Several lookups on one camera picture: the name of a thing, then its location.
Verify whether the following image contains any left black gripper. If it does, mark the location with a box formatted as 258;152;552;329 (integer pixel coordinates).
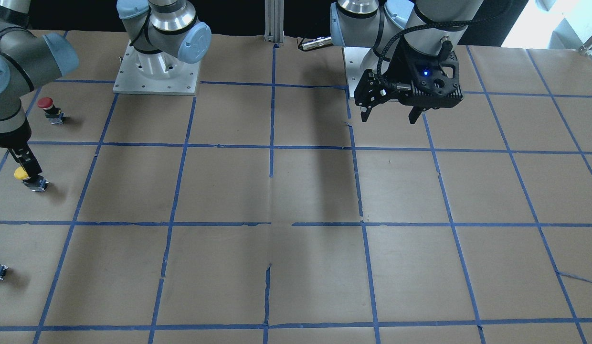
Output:
354;45;464;125

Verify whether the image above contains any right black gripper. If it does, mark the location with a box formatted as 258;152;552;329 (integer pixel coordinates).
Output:
0;119;42;178

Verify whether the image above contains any yellow push button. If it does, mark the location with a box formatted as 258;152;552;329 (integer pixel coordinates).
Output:
14;166;49;192

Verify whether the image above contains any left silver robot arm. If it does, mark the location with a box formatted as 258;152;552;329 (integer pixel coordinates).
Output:
329;0;482;124

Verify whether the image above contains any red push button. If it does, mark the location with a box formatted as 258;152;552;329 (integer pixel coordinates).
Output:
37;97;65;125

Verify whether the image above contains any silver connector on table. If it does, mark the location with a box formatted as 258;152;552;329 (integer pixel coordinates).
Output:
297;36;333;52

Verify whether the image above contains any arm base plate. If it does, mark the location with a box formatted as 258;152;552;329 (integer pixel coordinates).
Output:
113;42;201;96
343;46;378;92

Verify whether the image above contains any aluminium frame post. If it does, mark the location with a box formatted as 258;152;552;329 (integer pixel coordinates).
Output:
264;0;285;45

